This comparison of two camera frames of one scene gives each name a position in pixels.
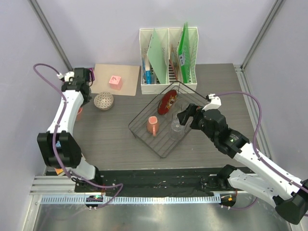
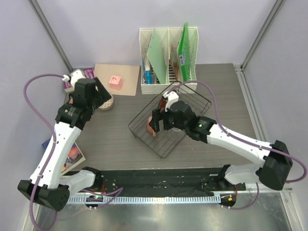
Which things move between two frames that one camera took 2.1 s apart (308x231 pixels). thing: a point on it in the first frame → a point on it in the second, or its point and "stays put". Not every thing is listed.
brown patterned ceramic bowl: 103,100 stays put
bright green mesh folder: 184,53 stays put
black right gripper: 189,111 → 158,115
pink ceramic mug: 152,125 stays put
